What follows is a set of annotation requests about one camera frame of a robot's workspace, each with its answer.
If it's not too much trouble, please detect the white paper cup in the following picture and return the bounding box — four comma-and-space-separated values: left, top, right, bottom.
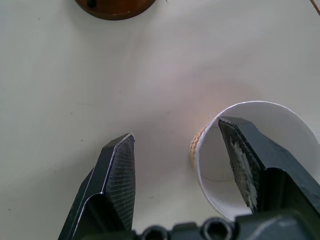
187, 100, 319, 223

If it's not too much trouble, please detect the copper wire holder rod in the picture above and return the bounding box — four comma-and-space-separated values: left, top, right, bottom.
309, 0, 320, 15

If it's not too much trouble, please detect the round wooden cup holder base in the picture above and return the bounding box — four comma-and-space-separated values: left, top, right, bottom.
74, 0, 156, 20

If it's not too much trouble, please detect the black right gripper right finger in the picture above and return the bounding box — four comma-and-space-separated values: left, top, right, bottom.
217, 115, 320, 219

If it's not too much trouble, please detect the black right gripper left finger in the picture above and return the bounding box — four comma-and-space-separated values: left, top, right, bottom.
57, 132, 137, 240

